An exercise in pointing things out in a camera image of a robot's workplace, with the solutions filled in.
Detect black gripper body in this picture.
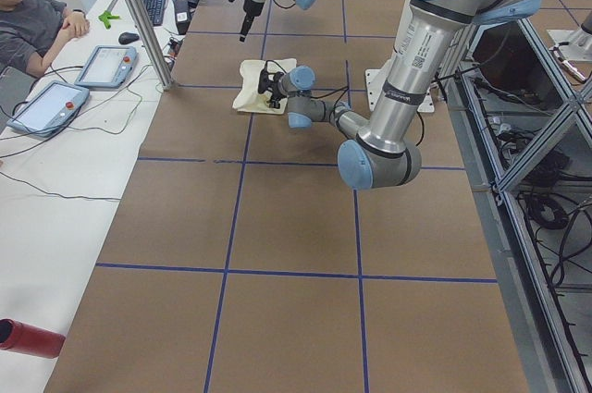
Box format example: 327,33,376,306
242,0,263,29
269,72,285,102

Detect cream long-sleeve cat shirt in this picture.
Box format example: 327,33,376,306
232,58,297,115

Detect person clasped hands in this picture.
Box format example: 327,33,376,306
62,11,90,38

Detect black power adapter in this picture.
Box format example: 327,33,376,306
174,0,191,35

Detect black keyboard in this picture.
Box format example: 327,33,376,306
142,0,167,26

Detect black computer mouse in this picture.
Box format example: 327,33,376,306
117,31,140,45

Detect green plastic clamp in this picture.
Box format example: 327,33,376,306
98,10,121,30

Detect far teach pendant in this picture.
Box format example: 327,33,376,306
74,45,138,90

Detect teach pendant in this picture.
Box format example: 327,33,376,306
6,80,90,137
74,45,138,90

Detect seated person grey shirt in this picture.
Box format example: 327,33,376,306
1,0,90,78

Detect near teach pendant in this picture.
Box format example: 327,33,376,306
6,80,90,137

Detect red cylinder bottle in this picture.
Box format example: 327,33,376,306
1,318,66,359

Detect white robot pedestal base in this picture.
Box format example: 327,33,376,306
364,69,435,114

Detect aluminium frame post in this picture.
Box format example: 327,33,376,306
125,0,174,91

